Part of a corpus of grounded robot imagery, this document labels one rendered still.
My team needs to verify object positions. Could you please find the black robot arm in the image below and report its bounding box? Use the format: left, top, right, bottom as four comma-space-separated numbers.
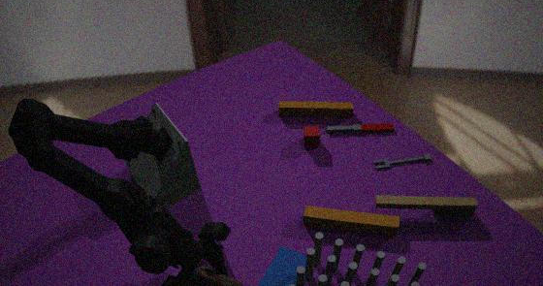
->
9, 98, 182, 274

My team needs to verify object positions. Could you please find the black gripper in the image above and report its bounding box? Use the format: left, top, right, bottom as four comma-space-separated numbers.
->
161, 222, 231, 286

